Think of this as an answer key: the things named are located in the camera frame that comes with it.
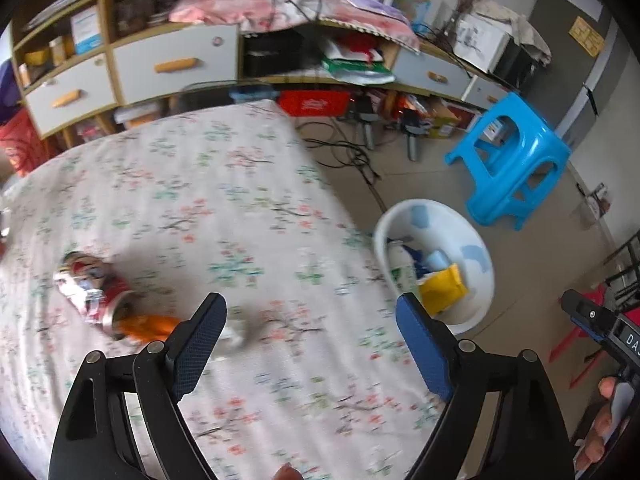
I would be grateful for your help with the wooden shelf cabinet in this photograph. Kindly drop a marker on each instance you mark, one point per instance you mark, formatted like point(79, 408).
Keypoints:
point(106, 10)

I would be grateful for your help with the beige cloth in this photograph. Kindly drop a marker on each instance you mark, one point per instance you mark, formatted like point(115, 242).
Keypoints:
point(520, 25)

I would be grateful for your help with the light blue carton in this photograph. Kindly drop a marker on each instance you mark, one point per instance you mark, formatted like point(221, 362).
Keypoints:
point(441, 260)

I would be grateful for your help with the orange wrapper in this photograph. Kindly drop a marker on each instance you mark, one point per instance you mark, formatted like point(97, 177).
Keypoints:
point(150, 327)

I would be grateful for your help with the black appliance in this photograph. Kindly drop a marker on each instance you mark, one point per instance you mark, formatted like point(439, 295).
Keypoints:
point(517, 62)

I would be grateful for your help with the floral tablecloth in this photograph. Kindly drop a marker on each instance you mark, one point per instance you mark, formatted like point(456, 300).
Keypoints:
point(200, 185)

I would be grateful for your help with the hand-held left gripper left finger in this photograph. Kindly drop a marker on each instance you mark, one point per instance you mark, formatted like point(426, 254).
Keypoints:
point(195, 345)

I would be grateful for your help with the stack of papers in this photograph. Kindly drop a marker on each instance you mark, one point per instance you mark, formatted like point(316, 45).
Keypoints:
point(60, 5)

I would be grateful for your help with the red plastic stool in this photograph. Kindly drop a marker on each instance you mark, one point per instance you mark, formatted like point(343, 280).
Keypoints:
point(562, 347)

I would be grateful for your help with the blue tissue box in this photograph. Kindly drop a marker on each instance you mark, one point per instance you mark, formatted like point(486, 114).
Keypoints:
point(415, 257)

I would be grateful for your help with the white bottle green label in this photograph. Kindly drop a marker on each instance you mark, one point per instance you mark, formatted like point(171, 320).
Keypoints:
point(400, 262)

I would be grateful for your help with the white box with drawing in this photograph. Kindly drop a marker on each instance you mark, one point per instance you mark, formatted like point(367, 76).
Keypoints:
point(480, 40)

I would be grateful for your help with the white wall paper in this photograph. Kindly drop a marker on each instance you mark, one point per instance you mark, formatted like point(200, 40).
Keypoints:
point(582, 0)

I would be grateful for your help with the blue and white box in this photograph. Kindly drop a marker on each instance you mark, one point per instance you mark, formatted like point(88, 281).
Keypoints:
point(87, 30)

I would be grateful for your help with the purple hat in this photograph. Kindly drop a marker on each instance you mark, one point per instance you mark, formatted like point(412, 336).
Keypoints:
point(7, 90)

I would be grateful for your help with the small white tissue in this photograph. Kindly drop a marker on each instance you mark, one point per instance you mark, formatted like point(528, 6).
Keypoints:
point(240, 332)

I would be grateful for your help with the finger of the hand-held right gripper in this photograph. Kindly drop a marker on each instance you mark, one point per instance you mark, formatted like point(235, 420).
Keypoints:
point(592, 331)
point(587, 307)

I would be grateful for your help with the red patterned bag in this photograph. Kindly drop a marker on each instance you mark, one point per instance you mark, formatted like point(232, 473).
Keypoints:
point(22, 142)

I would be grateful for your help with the person's right hand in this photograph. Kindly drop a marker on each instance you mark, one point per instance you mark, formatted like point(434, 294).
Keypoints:
point(606, 417)

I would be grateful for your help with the yellow snack packet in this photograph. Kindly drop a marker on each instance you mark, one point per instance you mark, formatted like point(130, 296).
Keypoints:
point(442, 290)

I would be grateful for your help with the dried branches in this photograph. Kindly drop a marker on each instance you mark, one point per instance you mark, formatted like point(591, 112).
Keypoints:
point(465, 5)

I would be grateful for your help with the orange bottle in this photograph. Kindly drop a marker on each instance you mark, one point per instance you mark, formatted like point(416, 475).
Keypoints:
point(57, 50)

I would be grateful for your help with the red crate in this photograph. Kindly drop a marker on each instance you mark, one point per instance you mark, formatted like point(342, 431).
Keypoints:
point(312, 102)

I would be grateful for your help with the blue plastic stool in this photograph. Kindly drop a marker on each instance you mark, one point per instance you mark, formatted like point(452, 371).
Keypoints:
point(520, 130)

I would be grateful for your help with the person's left hand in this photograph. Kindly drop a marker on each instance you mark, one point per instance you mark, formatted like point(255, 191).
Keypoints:
point(287, 474)

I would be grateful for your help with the green and white packet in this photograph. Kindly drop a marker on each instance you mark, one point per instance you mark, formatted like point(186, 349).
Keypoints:
point(355, 71)

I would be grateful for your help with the pink floral cloth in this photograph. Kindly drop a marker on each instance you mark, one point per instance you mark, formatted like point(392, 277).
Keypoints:
point(225, 7)

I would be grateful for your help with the crushed red can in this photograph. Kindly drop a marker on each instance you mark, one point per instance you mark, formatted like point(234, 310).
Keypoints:
point(92, 290)

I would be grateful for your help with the white plastic bin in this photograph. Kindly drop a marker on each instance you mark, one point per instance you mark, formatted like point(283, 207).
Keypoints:
point(450, 220)

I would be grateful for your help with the low wooden cabinet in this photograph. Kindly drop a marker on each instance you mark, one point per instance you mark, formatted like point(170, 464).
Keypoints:
point(425, 67)

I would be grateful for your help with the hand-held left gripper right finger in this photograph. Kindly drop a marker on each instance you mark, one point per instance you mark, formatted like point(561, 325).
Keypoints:
point(422, 345)

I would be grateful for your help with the black power tool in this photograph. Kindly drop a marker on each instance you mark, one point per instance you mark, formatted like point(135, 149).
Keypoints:
point(367, 127)
point(414, 135)

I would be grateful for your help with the yellow wall note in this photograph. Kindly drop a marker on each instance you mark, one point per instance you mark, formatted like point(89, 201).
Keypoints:
point(589, 35)

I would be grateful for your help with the cardboard box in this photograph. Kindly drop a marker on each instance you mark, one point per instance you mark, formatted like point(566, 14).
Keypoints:
point(447, 120)

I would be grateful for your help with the black metal rack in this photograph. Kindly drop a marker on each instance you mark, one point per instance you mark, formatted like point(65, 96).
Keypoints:
point(625, 270)

